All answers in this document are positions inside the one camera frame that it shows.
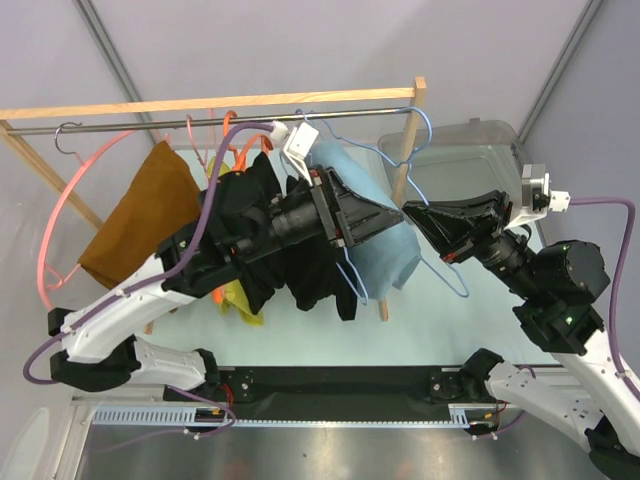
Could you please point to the wooden clothes rack frame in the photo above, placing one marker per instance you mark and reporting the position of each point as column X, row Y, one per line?
column 16, row 141

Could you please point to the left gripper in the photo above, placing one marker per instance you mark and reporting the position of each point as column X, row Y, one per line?
column 348, row 219

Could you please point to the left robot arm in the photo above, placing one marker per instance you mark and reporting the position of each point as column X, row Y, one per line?
column 99, row 348

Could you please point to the light blue wire hanger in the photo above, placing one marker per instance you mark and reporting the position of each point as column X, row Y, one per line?
column 408, row 162

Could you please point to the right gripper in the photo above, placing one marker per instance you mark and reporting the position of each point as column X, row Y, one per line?
column 454, row 235

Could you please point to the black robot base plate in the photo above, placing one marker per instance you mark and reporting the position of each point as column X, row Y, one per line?
column 375, row 393

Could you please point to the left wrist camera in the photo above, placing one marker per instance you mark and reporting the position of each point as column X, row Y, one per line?
column 295, row 145

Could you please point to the black trousers on blue hanger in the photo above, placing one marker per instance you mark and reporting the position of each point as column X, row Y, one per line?
column 296, row 236

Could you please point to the clear plastic bin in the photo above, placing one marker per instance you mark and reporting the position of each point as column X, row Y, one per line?
column 467, row 160

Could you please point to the brown trousers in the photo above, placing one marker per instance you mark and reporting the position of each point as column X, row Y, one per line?
column 161, row 199

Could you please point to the yellow trousers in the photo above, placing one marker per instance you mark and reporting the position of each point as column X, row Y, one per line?
column 242, row 307

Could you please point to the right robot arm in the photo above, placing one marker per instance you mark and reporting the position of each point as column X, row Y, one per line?
column 559, row 286

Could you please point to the black trousers on orange hanger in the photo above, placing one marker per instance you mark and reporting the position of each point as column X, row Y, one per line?
column 260, row 280

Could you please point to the pink wire hanger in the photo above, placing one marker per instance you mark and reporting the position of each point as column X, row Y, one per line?
column 211, row 145

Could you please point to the orange plastic hanger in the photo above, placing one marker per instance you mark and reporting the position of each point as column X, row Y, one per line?
column 245, row 150

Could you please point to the light blue trousers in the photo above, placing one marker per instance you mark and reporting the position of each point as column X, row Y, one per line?
column 388, row 259

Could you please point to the white cable duct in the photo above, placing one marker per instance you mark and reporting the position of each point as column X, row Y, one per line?
column 205, row 418

